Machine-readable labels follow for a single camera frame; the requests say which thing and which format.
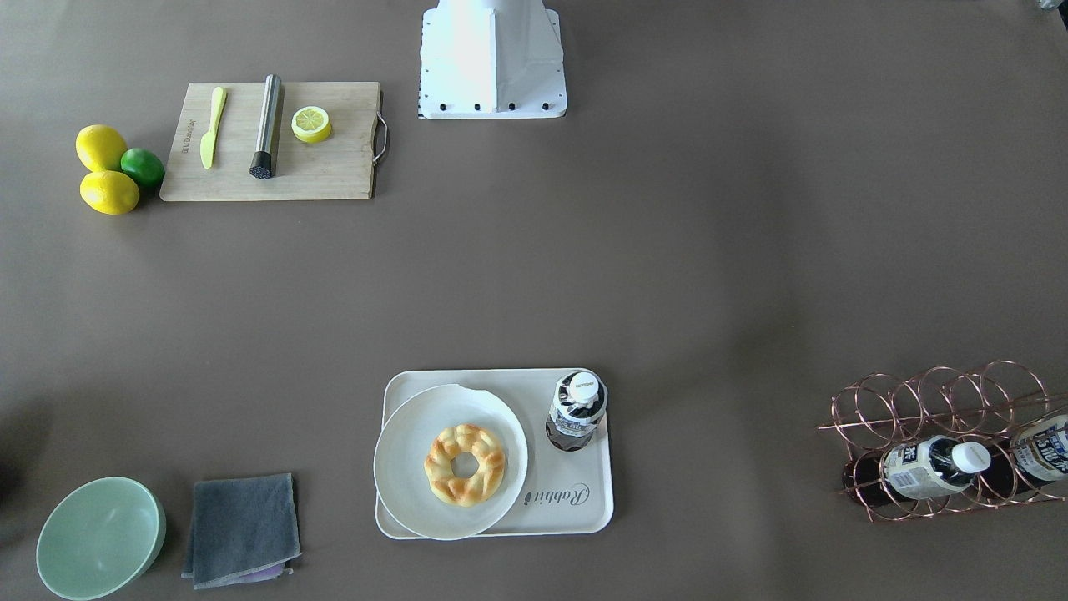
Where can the copper wire bottle rack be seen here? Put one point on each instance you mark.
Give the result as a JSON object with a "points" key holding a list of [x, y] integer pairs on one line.
{"points": [[990, 404]]}

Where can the steel muddler black tip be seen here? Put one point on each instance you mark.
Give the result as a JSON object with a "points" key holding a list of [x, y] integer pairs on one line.
{"points": [[263, 161]]}

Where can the white round plate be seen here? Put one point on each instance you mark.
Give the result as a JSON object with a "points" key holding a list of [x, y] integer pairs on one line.
{"points": [[404, 444]]}

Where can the green ceramic bowl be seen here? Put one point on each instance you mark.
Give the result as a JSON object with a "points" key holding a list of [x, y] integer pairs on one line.
{"points": [[100, 538]]}

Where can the tea bottle front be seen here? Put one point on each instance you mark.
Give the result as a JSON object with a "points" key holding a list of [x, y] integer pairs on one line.
{"points": [[914, 471]]}

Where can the tea bottle white cap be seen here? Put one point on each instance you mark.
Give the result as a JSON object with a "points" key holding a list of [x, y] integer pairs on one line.
{"points": [[578, 405]]}

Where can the half lemon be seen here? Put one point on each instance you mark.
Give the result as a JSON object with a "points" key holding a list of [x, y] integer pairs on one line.
{"points": [[311, 124]]}

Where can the grey folded cloth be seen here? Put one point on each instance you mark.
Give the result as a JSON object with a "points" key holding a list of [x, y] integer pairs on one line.
{"points": [[243, 530]]}

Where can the braided ring pastry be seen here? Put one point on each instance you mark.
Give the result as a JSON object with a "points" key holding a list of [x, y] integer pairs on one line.
{"points": [[465, 465]]}

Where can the yellow lemon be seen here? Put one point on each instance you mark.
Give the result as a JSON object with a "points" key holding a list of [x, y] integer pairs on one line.
{"points": [[100, 147], [110, 192]]}

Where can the bamboo cutting board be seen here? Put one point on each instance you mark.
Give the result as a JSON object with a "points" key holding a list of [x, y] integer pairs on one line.
{"points": [[339, 168]]}

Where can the yellow lemon lower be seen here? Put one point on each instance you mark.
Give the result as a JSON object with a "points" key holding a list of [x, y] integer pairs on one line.
{"points": [[110, 192]]}

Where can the cream serving tray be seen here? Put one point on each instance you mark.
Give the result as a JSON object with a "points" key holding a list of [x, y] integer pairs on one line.
{"points": [[564, 493]]}

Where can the green lime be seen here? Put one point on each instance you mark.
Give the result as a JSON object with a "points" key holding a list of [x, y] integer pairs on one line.
{"points": [[144, 167]]}

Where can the yellow plastic knife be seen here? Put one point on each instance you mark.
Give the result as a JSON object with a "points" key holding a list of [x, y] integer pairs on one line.
{"points": [[207, 145]]}

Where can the yellow lemon upper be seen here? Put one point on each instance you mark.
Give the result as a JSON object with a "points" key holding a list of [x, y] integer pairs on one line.
{"points": [[100, 147]]}

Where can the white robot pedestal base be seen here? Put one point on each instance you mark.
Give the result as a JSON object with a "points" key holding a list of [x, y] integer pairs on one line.
{"points": [[491, 60]]}

